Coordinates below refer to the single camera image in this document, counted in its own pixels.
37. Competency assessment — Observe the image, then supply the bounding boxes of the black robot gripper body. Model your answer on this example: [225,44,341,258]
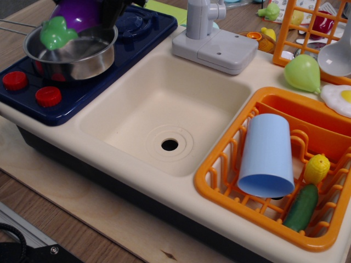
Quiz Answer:
[53,0,145,7]

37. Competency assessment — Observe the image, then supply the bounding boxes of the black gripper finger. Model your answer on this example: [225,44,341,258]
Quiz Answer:
[100,0,131,29]

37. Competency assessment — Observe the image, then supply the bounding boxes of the purple toy eggplant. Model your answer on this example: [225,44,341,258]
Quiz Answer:
[39,1,102,50]

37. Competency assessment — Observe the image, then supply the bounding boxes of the stainless steel pan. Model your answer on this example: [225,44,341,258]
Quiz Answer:
[8,16,118,82]

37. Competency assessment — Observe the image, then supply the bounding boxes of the green cutting board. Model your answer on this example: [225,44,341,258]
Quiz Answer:
[145,0,187,25]

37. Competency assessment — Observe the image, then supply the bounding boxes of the red stove knob right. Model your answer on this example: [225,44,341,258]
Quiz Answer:
[35,86,62,107]

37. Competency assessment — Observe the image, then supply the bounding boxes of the red stove knob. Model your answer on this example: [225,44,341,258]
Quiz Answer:
[2,71,29,91]
[35,86,62,107]

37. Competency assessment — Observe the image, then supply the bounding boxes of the red stove knob left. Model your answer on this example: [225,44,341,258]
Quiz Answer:
[2,71,29,91]

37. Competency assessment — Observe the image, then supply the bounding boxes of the blue toy stove top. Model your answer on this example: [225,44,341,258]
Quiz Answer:
[1,5,178,126]

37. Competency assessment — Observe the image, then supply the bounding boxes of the grey toy faucet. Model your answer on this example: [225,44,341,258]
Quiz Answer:
[172,1,258,75]

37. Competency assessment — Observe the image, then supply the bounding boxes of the beige toy sink unit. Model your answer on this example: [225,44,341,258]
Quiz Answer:
[1,37,350,262]

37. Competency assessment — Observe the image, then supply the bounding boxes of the orange toy strainer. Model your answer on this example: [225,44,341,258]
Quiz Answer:
[240,31,276,54]

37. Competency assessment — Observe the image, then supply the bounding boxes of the green toy broccoli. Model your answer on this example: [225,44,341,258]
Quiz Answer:
[257,2,280,21]

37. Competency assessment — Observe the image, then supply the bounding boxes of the yellow toy piece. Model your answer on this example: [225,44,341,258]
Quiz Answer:
[261,27,276,41]

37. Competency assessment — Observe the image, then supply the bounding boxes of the orange plastic rack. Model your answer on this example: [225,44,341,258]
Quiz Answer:
[271,0,351,86]

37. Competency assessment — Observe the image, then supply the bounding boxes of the green toy pear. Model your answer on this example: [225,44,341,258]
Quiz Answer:
[284,54,321,94]

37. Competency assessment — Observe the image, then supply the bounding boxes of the red toy vegetable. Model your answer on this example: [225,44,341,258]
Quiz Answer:
[312,16,334,33]

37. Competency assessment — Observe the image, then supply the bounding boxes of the light blue plastic cup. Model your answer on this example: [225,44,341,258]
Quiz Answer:
[237,113,295,198]

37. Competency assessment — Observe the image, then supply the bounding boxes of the grey plastic ladle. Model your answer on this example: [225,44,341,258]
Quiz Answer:
[318,20,350,77]

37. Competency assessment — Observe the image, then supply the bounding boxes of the toy fried egg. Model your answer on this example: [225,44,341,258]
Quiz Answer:
[320,84,350,118]

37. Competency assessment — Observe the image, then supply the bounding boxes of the orange dish drainer basket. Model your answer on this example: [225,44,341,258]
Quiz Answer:
[194,87,350,253]

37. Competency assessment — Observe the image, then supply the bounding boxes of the yellow toy corn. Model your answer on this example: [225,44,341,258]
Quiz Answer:
[303,154,331,185]

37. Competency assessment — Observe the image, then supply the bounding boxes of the green toy cucumber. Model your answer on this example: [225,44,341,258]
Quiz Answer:
[282,184,319,232]

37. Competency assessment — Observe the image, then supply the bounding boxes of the black cable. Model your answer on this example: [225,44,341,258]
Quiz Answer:
[0,222,28,263]

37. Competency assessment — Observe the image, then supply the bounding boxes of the black mount plate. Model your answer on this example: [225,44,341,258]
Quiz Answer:
[27,244,83,263]

